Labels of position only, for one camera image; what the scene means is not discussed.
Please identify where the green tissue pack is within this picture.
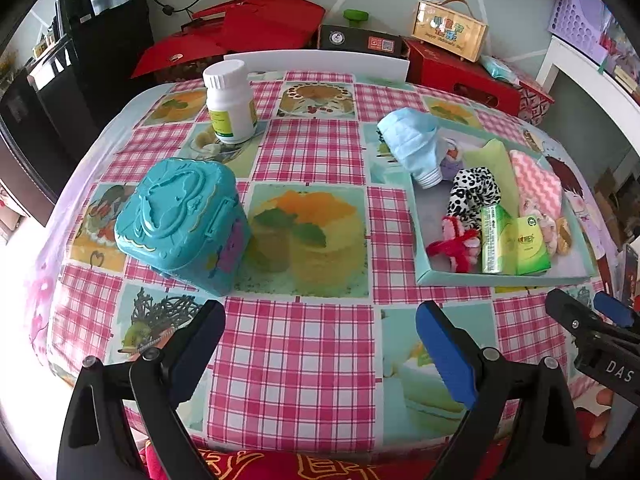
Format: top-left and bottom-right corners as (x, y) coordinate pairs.
(480, 204), (516, 275)
(515, 216), (551, 275)

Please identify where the black white leopard scrunchie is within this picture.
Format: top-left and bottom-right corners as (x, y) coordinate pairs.
(447, 167), (501, 231)

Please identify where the light blue face mask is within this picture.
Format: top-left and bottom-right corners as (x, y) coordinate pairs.
(378, 107), (448, 188)

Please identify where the person's right hand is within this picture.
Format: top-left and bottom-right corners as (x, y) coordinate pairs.
(587, 388), (614, 455)

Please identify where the small beige plush toy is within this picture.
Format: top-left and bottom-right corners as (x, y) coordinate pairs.
(520, 198), (573, 257)

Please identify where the red gold cushion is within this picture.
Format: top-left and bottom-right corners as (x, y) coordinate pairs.
(139, 439), (511, 480)

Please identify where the teal shallow tray box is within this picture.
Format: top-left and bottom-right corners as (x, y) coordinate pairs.
(378, 108), (596, 287)

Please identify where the red plush toy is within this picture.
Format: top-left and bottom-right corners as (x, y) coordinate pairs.
(426, 216), (480, 273)

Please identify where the pink zigzag cloth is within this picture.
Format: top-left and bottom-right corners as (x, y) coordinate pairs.
(509, 150), (563, 220)

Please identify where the light green cloth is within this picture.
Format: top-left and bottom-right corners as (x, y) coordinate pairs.
(463, 139), (520, 218)

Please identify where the teal plastic toy case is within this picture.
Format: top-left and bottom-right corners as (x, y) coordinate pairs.
(114, 157), (250, 297)

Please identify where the purple cartoon snack packet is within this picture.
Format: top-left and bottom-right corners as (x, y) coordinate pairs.
(438, 138), (464, 181)

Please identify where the checkered food print tablecloth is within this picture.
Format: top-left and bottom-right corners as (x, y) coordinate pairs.
(29, 70), (615, 453)

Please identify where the red patterned box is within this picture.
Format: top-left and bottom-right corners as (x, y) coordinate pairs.
(515, 70), (554, 126)

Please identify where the blue wet wipes pack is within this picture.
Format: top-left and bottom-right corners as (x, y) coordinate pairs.
(480, 54), (520, 87)

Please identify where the white shelf unit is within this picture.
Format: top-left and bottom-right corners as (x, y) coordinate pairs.
(536, 36), (640, 153)

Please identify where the red gift box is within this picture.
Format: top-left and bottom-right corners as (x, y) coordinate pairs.
(404, 38), (521, 116)

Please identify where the purple perforated basket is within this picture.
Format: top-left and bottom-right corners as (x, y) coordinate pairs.
(548, 0), (611, 64)

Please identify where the black cabinet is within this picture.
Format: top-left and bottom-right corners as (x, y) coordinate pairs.
(0, 4), (156, 229)

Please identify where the white pill bottle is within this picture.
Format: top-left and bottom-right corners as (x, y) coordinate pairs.
(203, 60), (258, 145)

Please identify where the white rectangular board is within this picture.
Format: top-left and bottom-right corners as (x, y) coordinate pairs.
(224, 49), (410, 81)

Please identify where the black cardboard box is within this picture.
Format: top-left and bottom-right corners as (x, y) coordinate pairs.
(318, 24), (408, 58)

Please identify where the green dumbbell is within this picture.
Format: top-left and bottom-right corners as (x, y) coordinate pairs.
(343, 9), (369, 28)

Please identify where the red fabric bag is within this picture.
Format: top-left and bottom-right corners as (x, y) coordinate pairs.
(132, 0), (326, 78)

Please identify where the yellow handled gift box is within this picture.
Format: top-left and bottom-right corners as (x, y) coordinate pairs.
(410, 0), (488, 63)

